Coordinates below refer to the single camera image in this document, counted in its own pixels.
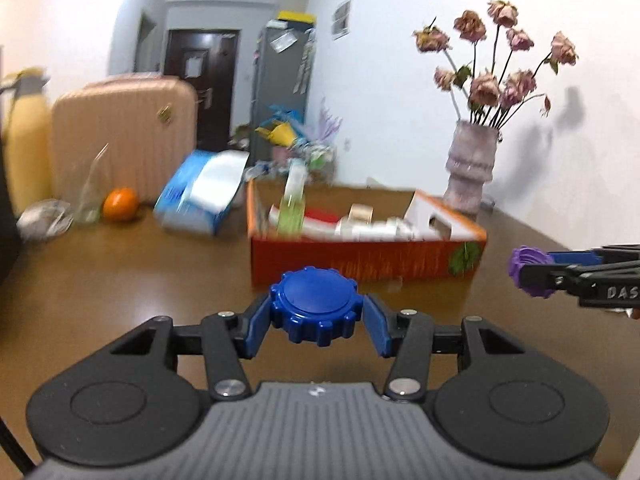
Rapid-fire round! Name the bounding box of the yellow box on fridge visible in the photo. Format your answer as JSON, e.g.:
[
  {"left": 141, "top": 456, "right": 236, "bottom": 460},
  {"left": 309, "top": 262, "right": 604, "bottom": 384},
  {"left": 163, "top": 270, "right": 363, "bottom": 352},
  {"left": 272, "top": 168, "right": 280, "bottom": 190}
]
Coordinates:
[{"left": 277, "top": 10, "right": 316, "bottom": 25}]

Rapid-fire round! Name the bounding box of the red white lint brush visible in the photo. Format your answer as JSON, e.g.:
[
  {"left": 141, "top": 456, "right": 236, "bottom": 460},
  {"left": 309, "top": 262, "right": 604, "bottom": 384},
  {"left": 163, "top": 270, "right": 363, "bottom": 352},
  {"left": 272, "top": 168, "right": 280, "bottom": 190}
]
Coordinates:
[{"left": 268, "top": 204, "right": 346, "bottom": 238}]

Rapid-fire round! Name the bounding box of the green spray bottle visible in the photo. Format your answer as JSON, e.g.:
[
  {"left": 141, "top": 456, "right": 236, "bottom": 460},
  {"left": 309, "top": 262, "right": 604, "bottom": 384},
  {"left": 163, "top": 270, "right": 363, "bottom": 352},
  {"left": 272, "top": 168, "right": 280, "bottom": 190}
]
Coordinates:
[{"left": 277, "top": 159, "right": 307, "bottom": 236}]

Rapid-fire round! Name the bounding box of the purple jar lid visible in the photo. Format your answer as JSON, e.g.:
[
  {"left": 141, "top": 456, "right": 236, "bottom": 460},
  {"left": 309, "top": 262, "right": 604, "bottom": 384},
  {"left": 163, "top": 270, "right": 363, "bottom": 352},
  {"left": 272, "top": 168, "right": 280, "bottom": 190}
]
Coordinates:
[{"left": 508, "top": 246, "right": 554, "bottom": 298}]

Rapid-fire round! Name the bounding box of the pink suitcase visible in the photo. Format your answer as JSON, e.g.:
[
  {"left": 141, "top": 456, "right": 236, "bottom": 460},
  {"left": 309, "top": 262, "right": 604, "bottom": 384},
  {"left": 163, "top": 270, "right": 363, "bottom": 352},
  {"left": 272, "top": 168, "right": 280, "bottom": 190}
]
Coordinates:
[{"left": 49, "top": 74, "right": 198, "bottom": 203}]

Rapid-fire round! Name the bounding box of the wire storage rack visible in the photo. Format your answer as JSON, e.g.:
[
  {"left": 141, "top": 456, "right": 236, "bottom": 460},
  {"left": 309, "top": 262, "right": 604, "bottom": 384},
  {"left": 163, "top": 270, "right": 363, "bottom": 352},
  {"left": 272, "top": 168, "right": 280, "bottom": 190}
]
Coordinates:
[{"left": 288, "top": 142, "right": 337, "bottom": 184}]

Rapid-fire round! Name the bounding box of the red cardboard box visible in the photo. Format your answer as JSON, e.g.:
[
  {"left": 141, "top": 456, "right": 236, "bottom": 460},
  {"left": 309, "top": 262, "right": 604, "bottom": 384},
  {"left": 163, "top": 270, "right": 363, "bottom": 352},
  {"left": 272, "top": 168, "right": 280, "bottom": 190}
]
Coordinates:
[{"left": 246, "top": 179, "right": 487, "bottom": 287}]

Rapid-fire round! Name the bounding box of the dried pink flower bouquet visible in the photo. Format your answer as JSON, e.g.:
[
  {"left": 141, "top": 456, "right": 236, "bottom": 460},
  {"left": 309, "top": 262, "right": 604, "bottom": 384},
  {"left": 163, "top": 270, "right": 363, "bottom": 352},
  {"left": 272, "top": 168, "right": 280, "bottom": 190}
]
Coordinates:
[{"left": 412, "top": 0, "right": 579, "bottom": 131}]

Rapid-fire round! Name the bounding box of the blue jar lid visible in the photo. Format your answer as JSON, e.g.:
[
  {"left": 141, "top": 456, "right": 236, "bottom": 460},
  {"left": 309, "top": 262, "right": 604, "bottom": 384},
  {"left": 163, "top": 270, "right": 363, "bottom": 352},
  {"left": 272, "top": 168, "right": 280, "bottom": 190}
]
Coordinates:
[{"left": 270, "top": 266, "right": 363, "bottom": 347}]

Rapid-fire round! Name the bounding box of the pink textured vase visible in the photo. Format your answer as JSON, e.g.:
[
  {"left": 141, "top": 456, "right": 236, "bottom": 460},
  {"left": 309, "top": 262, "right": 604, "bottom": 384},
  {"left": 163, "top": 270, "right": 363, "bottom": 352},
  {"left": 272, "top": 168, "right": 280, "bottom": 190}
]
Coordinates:
[{"left": 442, "top": 120, "right": 499, "bottom": 216}]

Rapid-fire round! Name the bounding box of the orange fruit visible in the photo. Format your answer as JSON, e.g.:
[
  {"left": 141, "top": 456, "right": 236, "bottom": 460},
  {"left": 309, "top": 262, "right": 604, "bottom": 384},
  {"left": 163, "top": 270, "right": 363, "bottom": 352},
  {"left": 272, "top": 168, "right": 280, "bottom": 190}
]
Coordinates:
[{"left": 102, "top": 188, "right": 140, "bottom": 222}]

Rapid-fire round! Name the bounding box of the dark brown door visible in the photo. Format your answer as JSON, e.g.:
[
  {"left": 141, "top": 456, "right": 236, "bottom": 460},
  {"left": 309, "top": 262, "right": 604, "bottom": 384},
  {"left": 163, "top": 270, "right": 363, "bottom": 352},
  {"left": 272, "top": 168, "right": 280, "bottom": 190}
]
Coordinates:
[{"left": 163, "top": 29, "right": 240, "bottom": 152}]

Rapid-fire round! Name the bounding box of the blue tissue pack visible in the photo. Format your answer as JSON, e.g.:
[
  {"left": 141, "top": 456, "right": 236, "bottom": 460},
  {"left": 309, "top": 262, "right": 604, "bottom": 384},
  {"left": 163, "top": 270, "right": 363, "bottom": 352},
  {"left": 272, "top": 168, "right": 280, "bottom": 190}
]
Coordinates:
[{"left": 154, "top": 150, "right": 250, "bottom": 235}]

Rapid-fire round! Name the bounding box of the grey refrigerator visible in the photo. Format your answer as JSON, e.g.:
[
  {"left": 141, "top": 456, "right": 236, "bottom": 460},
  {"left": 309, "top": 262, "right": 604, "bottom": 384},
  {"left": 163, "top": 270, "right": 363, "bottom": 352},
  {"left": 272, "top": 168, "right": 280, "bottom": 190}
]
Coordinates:
[{"left": 250, "top": 20, "right": 314, "bottom": 162}]

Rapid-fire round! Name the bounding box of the yellow watering can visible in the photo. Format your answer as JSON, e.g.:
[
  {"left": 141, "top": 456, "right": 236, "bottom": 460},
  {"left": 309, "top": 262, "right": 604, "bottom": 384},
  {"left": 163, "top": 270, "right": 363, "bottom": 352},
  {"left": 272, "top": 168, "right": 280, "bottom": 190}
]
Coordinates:
[{"left": 255, "top": 120, "right": 297, "bottom": 148}]

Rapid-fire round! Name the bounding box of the clear glass cup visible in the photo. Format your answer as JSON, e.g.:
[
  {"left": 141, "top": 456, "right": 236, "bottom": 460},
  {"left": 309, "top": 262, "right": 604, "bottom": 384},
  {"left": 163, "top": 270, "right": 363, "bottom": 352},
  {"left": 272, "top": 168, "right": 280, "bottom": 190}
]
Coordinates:
[{"left": 74, "top": 143, "right": 110, "bottom": 226}]

